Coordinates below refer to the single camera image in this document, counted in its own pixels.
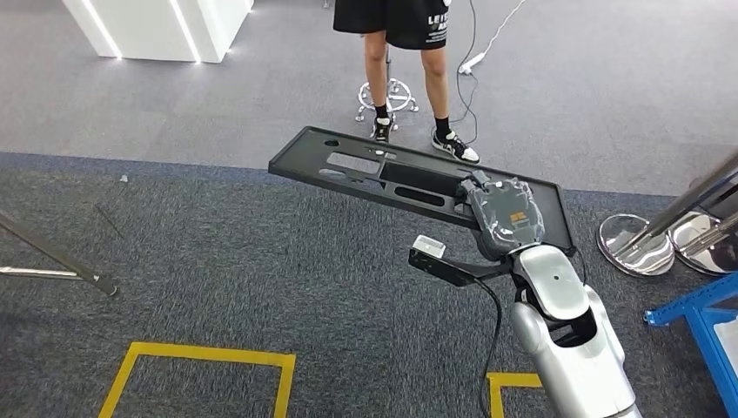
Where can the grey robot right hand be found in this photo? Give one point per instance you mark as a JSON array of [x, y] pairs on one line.
[[507, 216]]

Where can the black plastic frame part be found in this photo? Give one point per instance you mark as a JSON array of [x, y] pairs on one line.
[[323, 161]]

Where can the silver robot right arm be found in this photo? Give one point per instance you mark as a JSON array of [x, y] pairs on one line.
[[553, 283]]

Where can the blue metal shelf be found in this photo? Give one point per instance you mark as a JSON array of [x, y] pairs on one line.
[[692, 306]]

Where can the chrome stool base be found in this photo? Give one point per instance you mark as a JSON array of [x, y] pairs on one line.
[[403, 104]]

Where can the person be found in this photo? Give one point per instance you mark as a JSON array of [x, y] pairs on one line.
[[377, 63]]

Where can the yellow floor tape square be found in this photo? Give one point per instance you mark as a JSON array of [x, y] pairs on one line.
[[213, 353]]

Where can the grey metal stand leg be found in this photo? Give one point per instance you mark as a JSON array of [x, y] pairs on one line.
[[69, 265]]

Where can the silver metal stand bar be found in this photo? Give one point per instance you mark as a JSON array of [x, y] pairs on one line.
[[34, 272]]

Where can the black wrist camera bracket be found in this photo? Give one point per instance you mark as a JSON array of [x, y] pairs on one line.
[[455, 271]]

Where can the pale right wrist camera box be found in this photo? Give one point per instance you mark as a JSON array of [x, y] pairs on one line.
[[429, 247]]

